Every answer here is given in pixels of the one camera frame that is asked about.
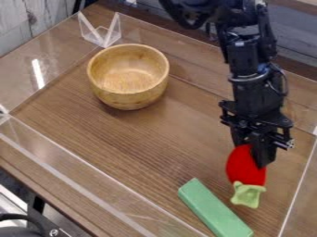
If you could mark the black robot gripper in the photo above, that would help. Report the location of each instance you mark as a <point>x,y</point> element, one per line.
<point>253,114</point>

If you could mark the red plush strawberry toy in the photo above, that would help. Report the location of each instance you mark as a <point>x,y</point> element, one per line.
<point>247,177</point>

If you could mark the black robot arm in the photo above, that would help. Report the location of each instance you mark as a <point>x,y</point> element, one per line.
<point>243,26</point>

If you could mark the green rectangular block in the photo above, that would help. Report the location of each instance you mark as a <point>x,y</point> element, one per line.
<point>221,220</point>

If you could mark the light wooden bowl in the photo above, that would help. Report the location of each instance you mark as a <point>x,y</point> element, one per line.
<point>129,75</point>

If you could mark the black table leg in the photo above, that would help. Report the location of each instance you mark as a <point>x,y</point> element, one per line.
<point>38,204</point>

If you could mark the clear acrylic front wall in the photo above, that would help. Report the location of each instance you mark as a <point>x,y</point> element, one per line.
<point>107,208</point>

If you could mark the clear acrylic corner bracket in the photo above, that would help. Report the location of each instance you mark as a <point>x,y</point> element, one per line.
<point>102,36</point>

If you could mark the black device with cable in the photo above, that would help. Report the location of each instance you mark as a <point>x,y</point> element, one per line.
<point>38,226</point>

